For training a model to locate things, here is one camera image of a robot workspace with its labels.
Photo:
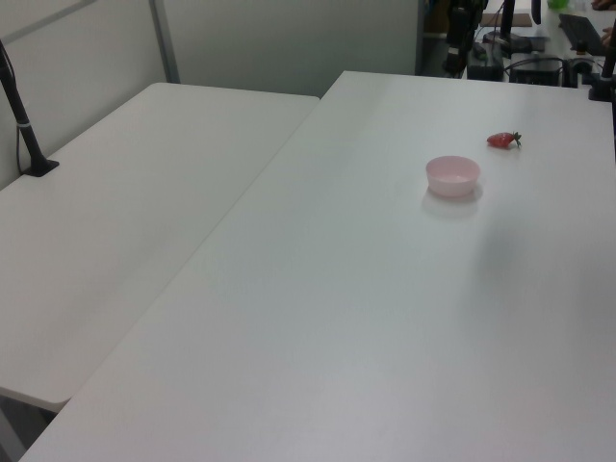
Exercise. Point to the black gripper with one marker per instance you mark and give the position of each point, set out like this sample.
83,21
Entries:
463,26

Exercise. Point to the red strawberry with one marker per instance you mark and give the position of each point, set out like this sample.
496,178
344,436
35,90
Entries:
500,140

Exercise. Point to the pink plastic bowl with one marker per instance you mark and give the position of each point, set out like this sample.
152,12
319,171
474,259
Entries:
453,179

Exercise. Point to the black electronics box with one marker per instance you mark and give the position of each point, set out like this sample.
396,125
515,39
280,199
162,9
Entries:
486,65

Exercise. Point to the brown board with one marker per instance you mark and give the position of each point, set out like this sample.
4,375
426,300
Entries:
495,20

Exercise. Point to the black monitor stand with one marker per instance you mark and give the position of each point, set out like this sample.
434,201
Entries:
507,29

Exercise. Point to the black flat equipment case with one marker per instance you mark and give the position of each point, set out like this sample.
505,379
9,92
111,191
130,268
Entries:
536,72

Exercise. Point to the thin black stand pole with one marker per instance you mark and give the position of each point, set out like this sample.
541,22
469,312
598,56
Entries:
536,12

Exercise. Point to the green object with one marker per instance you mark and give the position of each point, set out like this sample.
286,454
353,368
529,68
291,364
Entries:
559,3

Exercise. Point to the black keyboard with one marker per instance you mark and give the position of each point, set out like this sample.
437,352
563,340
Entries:
582,33

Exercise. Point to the black corner pole with clamp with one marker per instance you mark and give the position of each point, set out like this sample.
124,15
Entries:
602,84

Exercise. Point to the white neighbouring table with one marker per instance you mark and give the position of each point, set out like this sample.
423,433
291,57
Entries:
120,216

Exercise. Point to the black camera pole with clamp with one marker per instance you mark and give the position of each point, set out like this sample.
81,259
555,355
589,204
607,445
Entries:
19,110

